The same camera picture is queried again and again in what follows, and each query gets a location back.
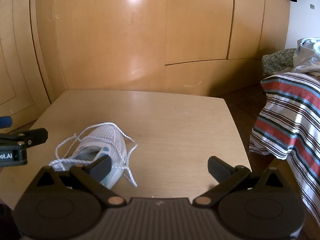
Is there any beige cloth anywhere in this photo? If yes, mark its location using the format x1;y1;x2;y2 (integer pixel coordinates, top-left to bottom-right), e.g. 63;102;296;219
295;60;320;78

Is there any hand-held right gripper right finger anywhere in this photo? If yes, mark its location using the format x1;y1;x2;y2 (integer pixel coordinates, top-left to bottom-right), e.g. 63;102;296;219
193;156;292;208

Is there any wooden wardrobe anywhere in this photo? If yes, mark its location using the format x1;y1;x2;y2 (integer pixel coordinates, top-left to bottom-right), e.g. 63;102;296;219
35;0;292;98

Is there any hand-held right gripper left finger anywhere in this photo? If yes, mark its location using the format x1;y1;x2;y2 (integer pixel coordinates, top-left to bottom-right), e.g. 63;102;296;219
35;155;126;208

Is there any wooden door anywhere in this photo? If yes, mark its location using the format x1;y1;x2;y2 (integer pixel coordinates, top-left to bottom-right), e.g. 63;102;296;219
0;0;54;130

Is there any green leaf-print cloth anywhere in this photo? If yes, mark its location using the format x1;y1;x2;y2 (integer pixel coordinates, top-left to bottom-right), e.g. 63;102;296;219
262;49;297;77

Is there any white speckled shoelace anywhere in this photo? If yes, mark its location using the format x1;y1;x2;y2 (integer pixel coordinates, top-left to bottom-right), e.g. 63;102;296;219
49;122;138;188

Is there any striped blanket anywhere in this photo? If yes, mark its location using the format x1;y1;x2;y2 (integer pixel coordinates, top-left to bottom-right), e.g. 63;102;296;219
249;72;320;227

